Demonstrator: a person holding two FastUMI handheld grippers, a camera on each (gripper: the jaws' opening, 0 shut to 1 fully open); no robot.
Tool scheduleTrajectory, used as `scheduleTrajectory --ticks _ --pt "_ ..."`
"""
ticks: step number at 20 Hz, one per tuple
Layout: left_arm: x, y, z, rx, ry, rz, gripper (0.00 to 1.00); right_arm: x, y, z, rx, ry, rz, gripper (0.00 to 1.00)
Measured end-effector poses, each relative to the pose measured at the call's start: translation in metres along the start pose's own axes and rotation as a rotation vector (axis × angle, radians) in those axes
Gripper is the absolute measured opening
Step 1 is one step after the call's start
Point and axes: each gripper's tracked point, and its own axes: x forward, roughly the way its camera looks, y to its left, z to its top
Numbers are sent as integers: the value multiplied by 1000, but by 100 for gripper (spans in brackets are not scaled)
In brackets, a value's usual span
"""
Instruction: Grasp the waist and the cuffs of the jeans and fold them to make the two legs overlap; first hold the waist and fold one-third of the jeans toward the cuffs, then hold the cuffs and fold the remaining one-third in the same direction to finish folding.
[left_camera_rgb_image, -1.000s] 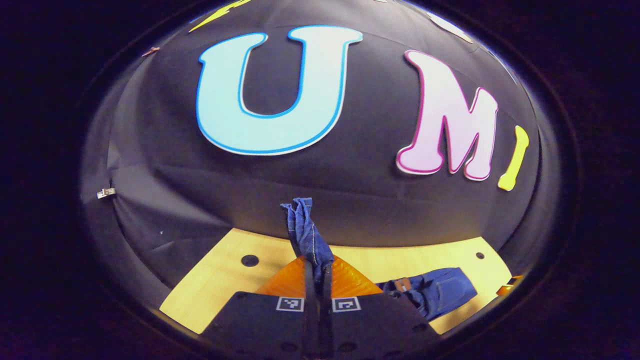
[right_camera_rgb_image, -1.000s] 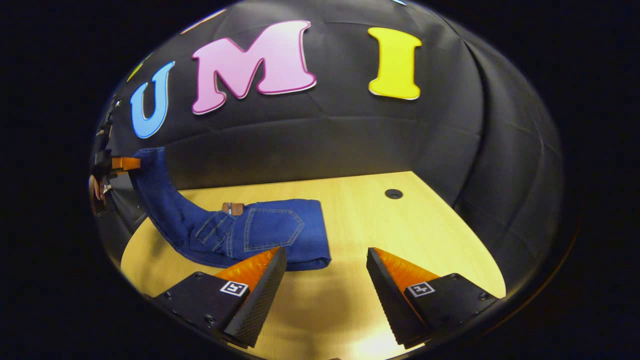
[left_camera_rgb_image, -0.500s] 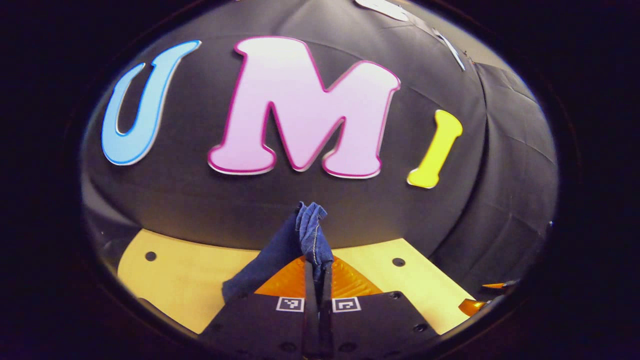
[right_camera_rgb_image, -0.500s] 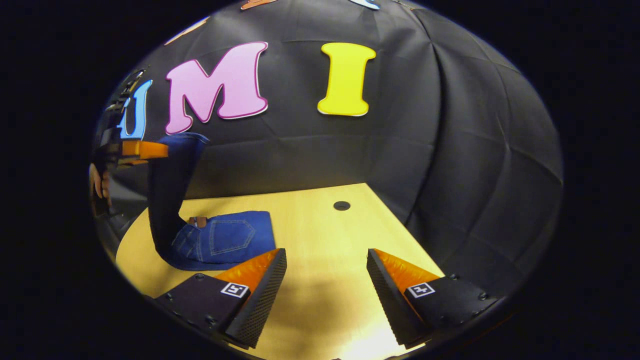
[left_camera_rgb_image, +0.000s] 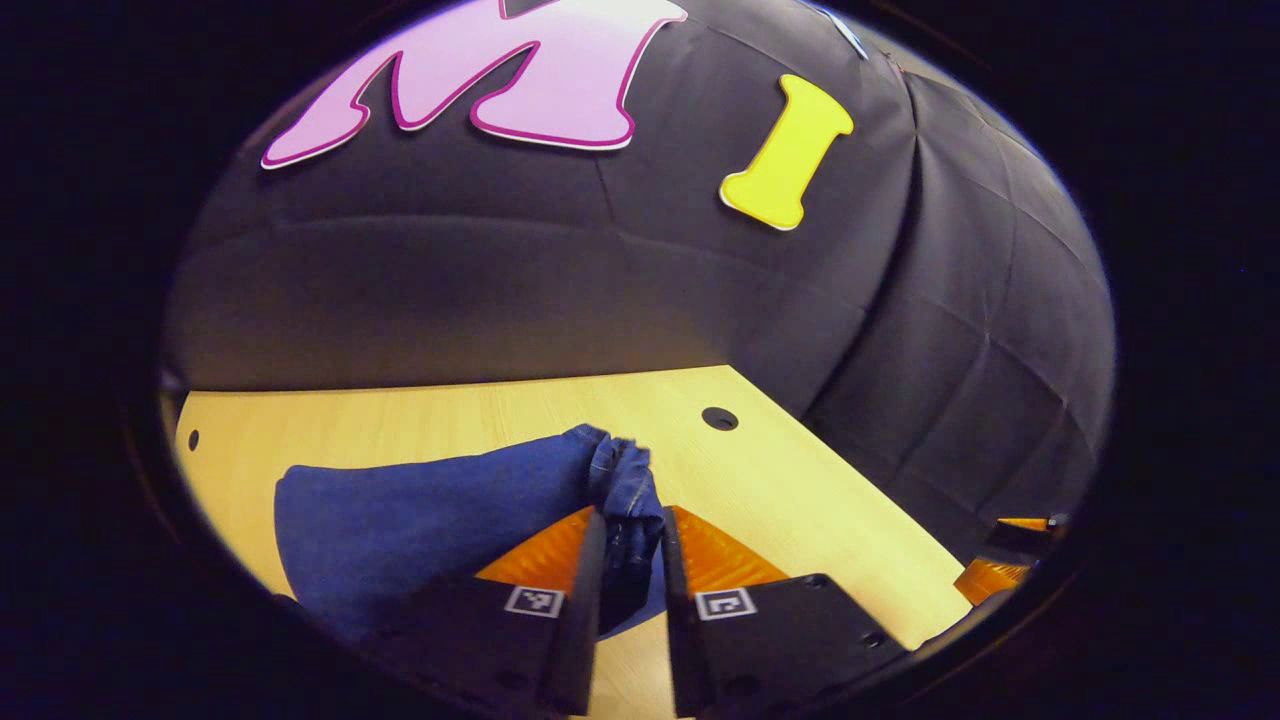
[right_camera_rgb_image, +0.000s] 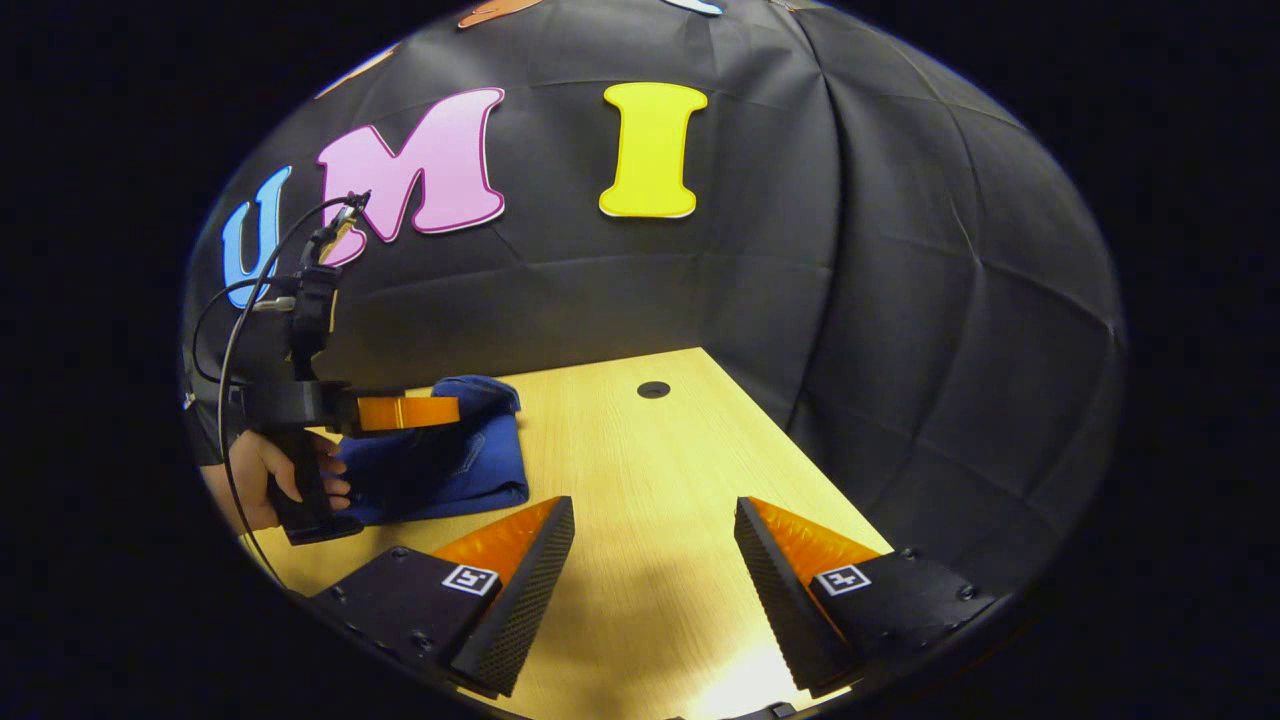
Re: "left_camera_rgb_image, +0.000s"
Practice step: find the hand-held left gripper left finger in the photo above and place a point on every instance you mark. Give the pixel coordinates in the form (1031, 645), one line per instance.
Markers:
(580, 640)

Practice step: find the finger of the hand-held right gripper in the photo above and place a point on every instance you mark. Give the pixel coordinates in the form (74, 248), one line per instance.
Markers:
(990, 580)
(1020, 535)

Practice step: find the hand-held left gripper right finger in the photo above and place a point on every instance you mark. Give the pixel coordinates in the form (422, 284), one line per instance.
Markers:
(680, 620)

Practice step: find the black backdrop cloth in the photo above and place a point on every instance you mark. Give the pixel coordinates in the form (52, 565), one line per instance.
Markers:
(500, 270)

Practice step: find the blue denim jeans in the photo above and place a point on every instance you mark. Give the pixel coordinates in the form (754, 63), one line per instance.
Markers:
(420, 520)

